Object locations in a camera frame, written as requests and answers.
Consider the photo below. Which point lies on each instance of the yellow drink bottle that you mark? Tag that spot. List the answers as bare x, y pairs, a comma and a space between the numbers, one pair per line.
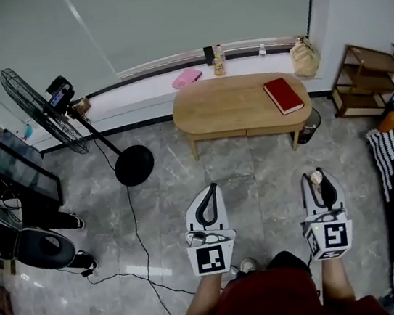
219, 67

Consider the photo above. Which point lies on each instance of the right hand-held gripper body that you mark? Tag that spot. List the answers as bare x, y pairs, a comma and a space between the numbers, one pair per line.
335, 237

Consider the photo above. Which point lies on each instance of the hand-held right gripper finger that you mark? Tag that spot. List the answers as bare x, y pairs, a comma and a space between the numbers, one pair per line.
309, 198
332, 193

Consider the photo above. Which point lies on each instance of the pink book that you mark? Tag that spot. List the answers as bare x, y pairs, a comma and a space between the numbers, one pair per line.
187, 78

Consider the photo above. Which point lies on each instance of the beige cloth bag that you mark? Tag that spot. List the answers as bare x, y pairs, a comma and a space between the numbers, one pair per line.
305, 58

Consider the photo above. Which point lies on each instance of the person's right forearm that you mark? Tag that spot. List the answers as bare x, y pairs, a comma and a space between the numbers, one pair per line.
335, 279

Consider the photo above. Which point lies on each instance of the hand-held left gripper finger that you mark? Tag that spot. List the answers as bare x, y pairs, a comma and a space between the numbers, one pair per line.
221, 212
192, 214

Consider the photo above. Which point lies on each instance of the oval wooden coffee table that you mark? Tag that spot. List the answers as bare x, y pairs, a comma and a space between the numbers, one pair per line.
226, 108

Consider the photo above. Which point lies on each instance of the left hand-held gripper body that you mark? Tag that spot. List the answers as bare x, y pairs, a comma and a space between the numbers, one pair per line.
212, 259

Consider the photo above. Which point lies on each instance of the person's black trouser leg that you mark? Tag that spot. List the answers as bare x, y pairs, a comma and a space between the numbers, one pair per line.
287, 260

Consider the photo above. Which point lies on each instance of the black camera device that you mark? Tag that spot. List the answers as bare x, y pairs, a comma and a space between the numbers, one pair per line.
60, 92

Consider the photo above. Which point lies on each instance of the person's white shoe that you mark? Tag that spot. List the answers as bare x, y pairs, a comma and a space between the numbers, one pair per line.
248, 265

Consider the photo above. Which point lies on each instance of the black office chair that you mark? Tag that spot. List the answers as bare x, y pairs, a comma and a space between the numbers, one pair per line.
45, 247

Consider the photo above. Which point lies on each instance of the small clear bottle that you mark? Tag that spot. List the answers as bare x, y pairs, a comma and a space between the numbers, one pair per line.
262, 51

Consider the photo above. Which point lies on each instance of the small clear container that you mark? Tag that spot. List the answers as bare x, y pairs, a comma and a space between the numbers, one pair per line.
316, 177

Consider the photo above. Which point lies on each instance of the black rectangular block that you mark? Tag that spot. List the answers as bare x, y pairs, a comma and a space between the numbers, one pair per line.
208, 55

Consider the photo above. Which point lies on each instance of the wooden shelf rack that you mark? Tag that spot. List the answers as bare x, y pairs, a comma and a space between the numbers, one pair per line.
372, 81

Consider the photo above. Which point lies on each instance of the person's left forearm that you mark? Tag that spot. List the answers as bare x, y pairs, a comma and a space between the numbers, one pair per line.
205, 298

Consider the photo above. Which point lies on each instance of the red book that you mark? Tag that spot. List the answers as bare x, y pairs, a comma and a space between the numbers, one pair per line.
283, 95

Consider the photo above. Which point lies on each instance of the small black monitor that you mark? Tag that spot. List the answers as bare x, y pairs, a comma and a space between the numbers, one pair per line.
21, 146

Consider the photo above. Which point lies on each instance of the person's red shirt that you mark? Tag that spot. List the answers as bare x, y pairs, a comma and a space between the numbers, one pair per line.
270, 307

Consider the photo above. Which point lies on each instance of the black mesh wastebasket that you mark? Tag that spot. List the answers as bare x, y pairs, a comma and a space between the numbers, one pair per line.
312, 128

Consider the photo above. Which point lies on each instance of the black power adapter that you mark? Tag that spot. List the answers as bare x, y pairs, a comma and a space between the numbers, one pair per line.
87, 272

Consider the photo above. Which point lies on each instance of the black standing floor fan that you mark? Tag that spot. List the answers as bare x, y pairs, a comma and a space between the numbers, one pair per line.
134, 166

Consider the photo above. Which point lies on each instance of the teal bottle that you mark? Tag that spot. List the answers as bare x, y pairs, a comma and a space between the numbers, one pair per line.
28, 131

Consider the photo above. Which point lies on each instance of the large black monitor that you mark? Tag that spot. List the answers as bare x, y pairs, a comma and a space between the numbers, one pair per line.
19, 172

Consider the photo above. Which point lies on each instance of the tall clear bottle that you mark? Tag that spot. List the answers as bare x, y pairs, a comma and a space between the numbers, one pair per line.
220, 50

